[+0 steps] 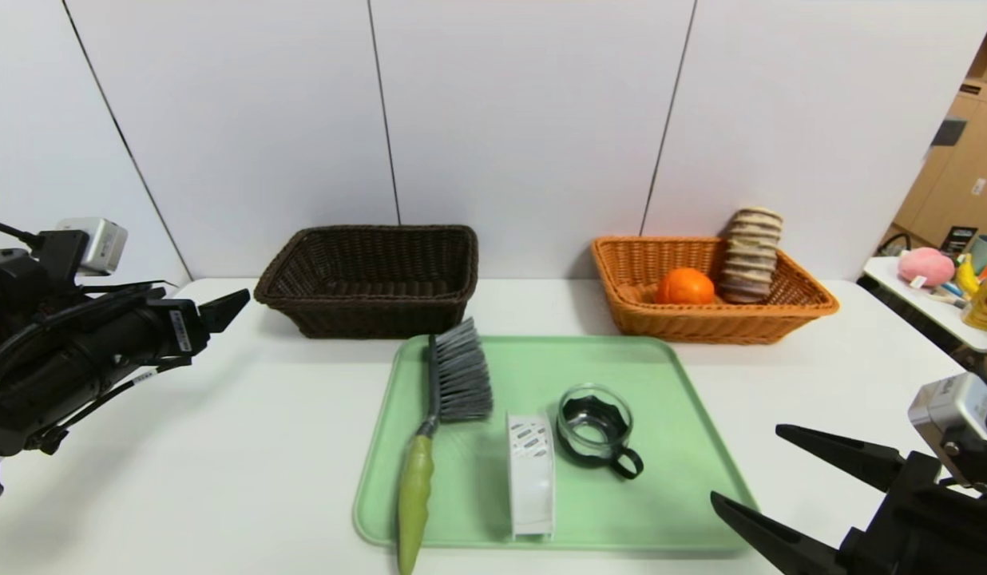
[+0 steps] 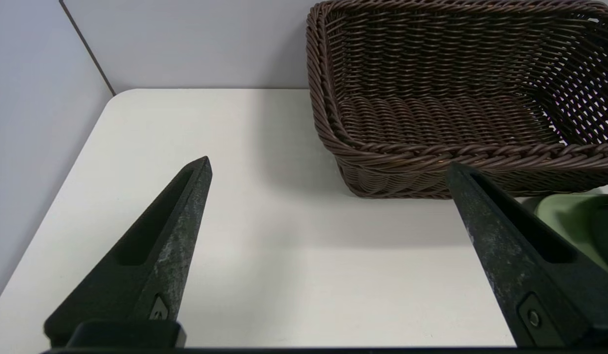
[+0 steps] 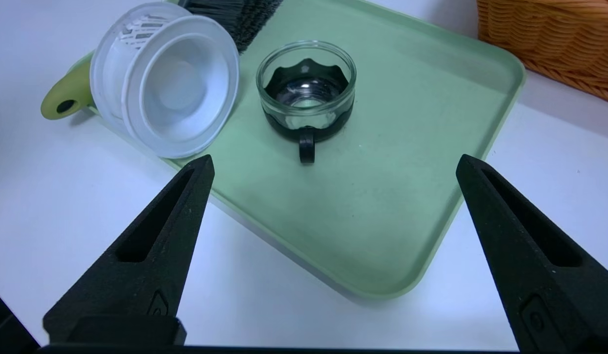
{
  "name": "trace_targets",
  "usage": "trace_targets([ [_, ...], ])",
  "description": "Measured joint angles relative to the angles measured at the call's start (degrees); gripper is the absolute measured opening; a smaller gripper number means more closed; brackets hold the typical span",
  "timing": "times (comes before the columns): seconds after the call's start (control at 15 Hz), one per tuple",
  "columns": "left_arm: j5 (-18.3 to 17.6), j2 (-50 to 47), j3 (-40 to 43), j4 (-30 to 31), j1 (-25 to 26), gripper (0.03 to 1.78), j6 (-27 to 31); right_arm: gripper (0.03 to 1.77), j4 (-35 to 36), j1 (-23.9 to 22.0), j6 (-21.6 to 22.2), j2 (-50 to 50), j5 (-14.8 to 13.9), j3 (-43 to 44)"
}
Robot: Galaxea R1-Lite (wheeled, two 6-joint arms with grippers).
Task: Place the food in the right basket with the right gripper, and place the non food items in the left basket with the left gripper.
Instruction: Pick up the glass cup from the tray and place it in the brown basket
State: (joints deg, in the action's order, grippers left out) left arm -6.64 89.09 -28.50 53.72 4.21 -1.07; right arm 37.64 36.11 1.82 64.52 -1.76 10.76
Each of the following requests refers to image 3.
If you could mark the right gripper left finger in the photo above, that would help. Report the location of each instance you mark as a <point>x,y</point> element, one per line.
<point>136,285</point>

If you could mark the light green plastic tray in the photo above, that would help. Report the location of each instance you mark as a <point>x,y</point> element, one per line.
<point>382,172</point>

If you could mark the glass cup with black holder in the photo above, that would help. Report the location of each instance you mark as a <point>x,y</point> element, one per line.
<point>306,128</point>

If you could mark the white round plastic container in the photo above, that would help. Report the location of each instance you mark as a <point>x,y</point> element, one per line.
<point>176,93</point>

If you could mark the orange wicker basket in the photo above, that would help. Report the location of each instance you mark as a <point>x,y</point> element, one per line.
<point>555,39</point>

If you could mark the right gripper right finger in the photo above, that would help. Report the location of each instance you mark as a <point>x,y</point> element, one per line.
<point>555,295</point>

